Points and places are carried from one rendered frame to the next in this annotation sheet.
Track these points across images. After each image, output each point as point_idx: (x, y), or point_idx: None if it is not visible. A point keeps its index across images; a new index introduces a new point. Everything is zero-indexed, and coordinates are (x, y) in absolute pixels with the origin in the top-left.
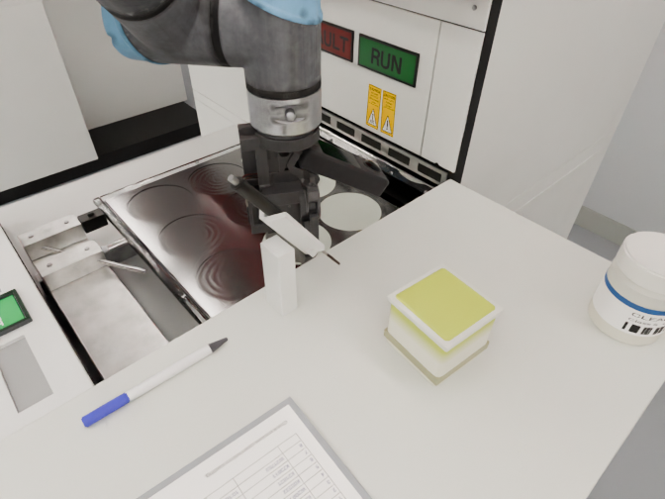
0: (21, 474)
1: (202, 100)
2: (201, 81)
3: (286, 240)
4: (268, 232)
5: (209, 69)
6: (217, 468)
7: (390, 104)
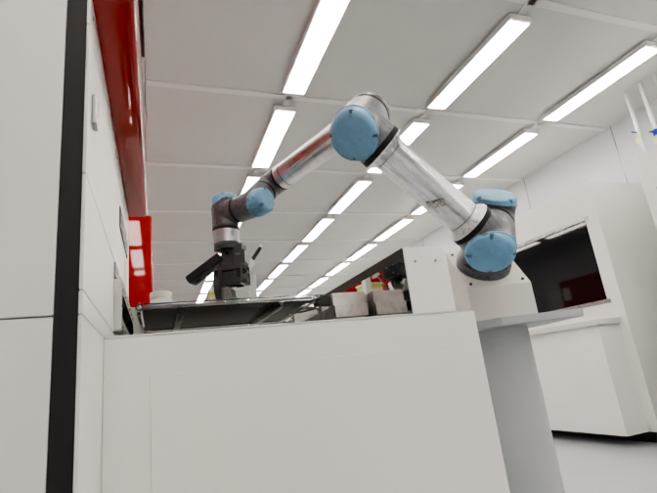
0: None
1: (88, 313)
2: (91, 269)
3: (236, 295)
4: (243, 286)
5: (97, 245)
6: None
7: (125, 269)
